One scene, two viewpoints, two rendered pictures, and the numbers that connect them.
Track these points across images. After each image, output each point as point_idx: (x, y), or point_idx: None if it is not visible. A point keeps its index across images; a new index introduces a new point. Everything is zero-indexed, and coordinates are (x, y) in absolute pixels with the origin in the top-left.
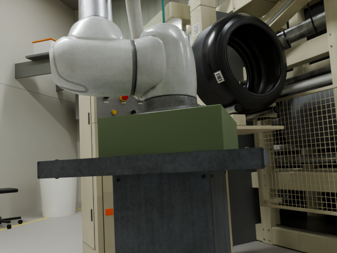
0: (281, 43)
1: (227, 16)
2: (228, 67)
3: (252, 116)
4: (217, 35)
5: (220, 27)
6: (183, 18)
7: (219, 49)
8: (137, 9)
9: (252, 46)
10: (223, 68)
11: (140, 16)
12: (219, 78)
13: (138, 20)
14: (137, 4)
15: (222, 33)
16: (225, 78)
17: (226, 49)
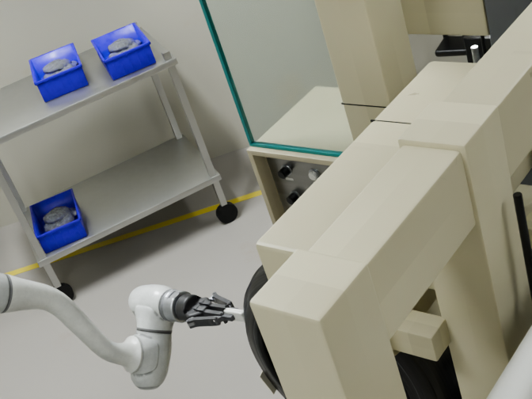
0: (408, 363)
1: (264, 275)
2: (274, 377)
3: None
4: (245, 314)
5: (248, 298)
6: (414, 32)
7: (249, 343)
8: (57, 317)
9: None
10: (267, 374)
11: (67, 323)
12: (270, 382)
13: (67, 327)
14: (51, 313)
15: (247, 316)
16: (276, 389)
17: (260, 348)
